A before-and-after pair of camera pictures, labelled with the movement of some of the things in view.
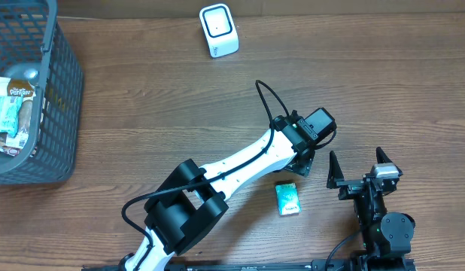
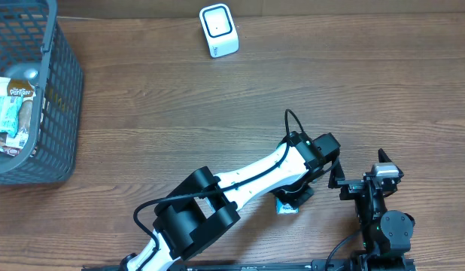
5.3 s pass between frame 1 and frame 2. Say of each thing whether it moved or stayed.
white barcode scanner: stayed
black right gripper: stayed
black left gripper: moved
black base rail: stayed
